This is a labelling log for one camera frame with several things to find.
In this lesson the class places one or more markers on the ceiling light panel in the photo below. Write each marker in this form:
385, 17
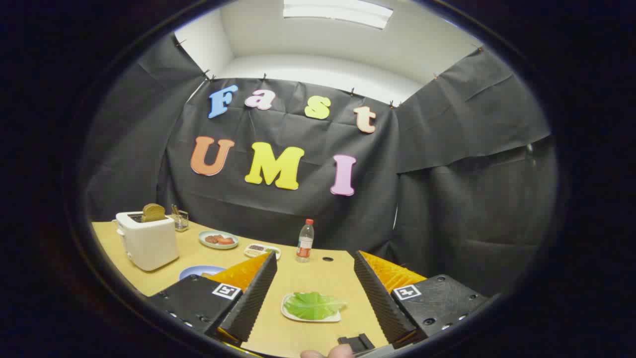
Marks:
338, 12

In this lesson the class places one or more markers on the black backdrop cloth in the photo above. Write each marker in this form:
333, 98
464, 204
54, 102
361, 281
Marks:
278, 214

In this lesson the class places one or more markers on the pale green round plate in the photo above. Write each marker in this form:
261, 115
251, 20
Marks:
218, 245

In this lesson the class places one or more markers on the white toaster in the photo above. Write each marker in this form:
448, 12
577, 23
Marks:
149, 243

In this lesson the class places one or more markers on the brown bread slice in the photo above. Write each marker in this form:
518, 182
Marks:
153, 213

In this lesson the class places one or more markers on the clear red-capped water bottle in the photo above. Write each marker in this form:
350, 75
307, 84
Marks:
304, 243

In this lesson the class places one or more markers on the brown wooden chopsticks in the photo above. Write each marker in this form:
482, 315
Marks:
175, 209

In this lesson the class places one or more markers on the red tomato slice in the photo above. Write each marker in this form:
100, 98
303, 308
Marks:
226, 240

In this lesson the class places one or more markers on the blue round plate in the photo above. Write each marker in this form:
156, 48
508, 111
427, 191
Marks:
198, 271

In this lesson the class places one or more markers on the brown meat slice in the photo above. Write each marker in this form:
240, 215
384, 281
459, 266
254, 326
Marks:
211, 239

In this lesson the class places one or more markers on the white square plate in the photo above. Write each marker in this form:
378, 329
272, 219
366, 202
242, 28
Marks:
287, 313

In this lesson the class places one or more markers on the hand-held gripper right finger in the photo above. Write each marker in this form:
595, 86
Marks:
380, 303

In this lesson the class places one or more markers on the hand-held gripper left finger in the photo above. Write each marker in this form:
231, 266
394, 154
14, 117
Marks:
248, 306

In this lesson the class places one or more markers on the green lettuce leaf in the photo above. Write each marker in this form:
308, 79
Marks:
313, 306

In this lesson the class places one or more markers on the white divided seasoning tray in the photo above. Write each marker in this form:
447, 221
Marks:
254, 251

